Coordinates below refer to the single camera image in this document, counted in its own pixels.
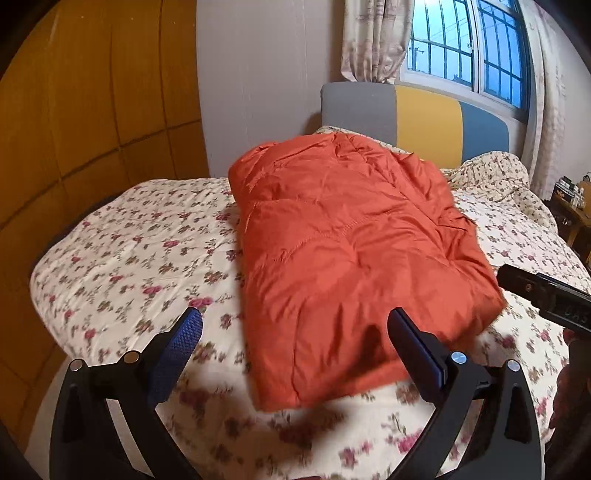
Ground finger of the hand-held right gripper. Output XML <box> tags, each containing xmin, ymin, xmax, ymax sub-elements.
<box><xmin>496</xmin><ymin>262</ymin><xmax>555</xmax><ymax>315</ymax></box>

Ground short patterned curtain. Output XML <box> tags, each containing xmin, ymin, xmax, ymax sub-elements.
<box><xmin>341</xmin><ymin>0</ymin><xmax>415</xmax><ymax>85</ymax></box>

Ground long patterned curtain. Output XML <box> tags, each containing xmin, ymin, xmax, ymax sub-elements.
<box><xmin>522</xmin><ymin>0</ymin><xmax>573</xmax><ymax>195</ymax></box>

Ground grey yellow blue headboard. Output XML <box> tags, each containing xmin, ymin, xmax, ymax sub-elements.
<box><xmin>321</xmin><ymin>82</ymin><xmax>511</xmax><ymax>169</ymax></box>

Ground orange quilted jacket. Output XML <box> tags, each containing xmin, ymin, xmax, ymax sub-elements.
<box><xmin>228</xmin><ymin>130</ymin><xmax>508</xmax><ymax>411</ymax></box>

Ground wooden wardrobe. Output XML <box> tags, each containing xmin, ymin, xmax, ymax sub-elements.
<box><xmin>0</xmin><ymin>0</ymin><xmax>208</xmax><ymax>444</ymax></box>

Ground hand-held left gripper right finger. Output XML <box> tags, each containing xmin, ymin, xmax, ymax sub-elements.
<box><xmin>387</xmin><ymin>307</ymin><xmax>542</xmax><ymax>480</ymax></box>

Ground wooden side desk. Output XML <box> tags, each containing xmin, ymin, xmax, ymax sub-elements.
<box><xmin>549</xmin><ymin>173</ymin><xmax>591</xmax><ymax>264</ymax></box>

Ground floral bed quilt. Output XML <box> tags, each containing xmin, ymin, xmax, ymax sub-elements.
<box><xmin>30</xmin><ymin>126</ymin><xmax>591</xmax><ymax>480</ymax></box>

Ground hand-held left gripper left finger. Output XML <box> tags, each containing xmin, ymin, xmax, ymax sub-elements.
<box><xmin>50</xmin><ymin>307</ymin><xmax>204</xmax><ymax>480</ymax></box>

